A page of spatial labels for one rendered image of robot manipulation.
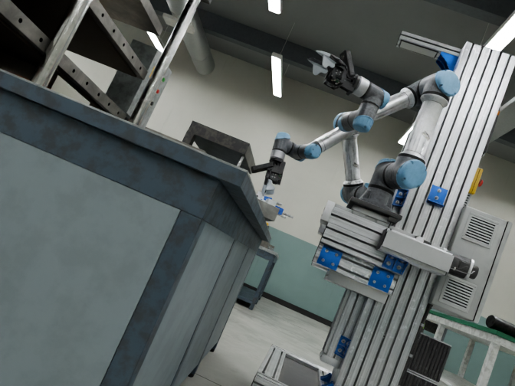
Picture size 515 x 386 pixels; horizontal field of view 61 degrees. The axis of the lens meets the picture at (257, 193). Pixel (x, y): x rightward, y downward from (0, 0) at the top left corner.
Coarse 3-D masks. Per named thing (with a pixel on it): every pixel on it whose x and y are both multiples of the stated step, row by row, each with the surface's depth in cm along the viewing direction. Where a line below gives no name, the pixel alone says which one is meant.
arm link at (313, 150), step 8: (336, 128) 228; (320, 136) 225; (328, 136) 224; (336, 136) 225; (344, 136) 227; (312, 144) 218; (320, 144) 221; (328, 144) 223; (304, 152) 219; (312, 152) 216; (320, 152) 218
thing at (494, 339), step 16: (432, 320) 523; (448, 320) 482; (464, 320) 445; (496, 320) 393; (480, 336) 411; (496, 336) 387; (512, 336) 396; (496, 352) 388; (512, 352) 437; (464, 368) 601; (448, 384) 436; (464, 384) 499; (480, 384) 384; (512, 384) 491
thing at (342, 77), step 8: (328, 72) 175; (336, 72) 170; (344, 72) 170; (328, 80) 172; (336, 80) 170; (344, 80) 172; (352, 80) 174; (336, 88) 174; (344, 88) 173; (352, 88) 173
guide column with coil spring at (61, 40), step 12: (72, 0) 150; (84, 0) 151; (72, 12) 149; (84, 12) 152; (60, 24) 149; (72, 24) 149; (60, 36) 148; (72, 36) 151; (48, 48) 147; (60, 48) 148; (48, 60) 147; (60, 60) 150; (36, 72) 146; (48, 72) 147
